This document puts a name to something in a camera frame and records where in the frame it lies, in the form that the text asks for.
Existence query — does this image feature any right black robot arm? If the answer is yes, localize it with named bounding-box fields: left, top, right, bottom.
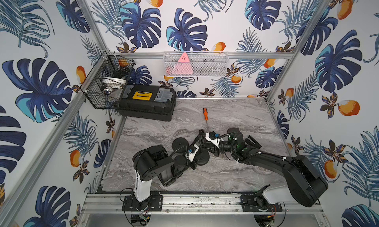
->
left=200, top=128, right=329, bottom=207

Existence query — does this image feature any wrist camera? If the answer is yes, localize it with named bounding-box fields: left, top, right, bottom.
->
left=205, top=132, right=224, bottom=148
left=187, top=144, right=199, bottom=162

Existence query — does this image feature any orange handled screwdriver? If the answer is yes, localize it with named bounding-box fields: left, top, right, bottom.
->
left=203, top=107, right=210, bottom=133

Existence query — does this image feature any black wire basket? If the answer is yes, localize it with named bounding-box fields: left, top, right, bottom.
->
left=80, top=52, right=136, bottom=110

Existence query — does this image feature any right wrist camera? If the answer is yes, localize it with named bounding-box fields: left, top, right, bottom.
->
left=205, top=132, right=224, bottom=148

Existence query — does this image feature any black stand pole left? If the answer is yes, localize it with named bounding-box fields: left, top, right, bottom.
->
left=191, top=129, right=206, bottom=148

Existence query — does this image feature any black round base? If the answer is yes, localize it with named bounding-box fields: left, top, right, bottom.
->
left=172, top=137, right=189, bottom=154
left=195, top=151, right=210, bottom=166

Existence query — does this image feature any pink triangle card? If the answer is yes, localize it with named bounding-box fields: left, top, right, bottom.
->
left=171, top=52, right=193, bottom=76

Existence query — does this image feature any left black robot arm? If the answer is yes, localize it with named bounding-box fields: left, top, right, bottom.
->
left=133, top=145, right=200, bottom=203

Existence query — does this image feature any black clip piece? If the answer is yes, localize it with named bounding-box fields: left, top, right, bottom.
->
left=245, top=135, right=262, bottom=149

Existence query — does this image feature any aluminium front rail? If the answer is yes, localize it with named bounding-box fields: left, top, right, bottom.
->
left=82, top=194, right=324, bottom=214

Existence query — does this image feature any clear mesh wall tray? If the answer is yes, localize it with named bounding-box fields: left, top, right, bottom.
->
left=163, top=52, right=229, bottom=77

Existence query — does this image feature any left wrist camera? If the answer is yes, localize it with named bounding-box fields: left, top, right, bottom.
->
left=187, top=144, right=199, bottom=162

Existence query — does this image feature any black plastic toolbox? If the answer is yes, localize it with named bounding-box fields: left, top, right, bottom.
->
left=118, top=84, right=177, bottom=121

